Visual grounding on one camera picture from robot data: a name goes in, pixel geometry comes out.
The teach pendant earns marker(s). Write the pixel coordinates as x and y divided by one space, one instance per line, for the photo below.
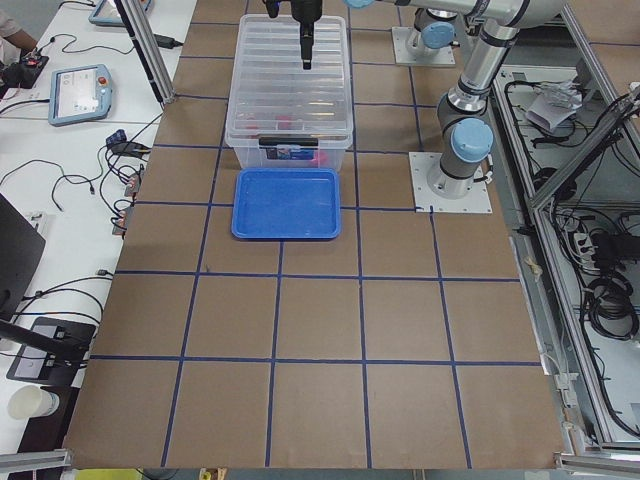
79 94
105 14

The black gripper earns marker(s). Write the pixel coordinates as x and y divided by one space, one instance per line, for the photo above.
308 10

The aluminium frame post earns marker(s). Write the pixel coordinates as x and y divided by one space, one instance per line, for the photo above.
143 40

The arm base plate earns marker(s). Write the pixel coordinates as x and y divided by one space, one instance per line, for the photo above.
409 50
435 192

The clear plastic storage box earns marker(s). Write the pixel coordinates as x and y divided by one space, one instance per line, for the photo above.
290 150

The clear plastic box lid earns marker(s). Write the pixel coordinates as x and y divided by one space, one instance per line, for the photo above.
290 75

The black power adapter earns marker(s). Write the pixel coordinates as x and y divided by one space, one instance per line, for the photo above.
167 42

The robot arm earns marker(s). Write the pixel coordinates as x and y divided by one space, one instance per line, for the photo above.
467 138
432 30

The black box latch handle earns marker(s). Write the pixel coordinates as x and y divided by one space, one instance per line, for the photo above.
288 142

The white paper cup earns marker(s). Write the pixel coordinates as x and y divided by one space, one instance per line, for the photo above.
32 402

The blue plastic tray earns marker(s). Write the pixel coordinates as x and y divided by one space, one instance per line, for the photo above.
287 204

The red block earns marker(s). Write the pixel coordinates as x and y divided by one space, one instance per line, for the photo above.
285 123
321 159

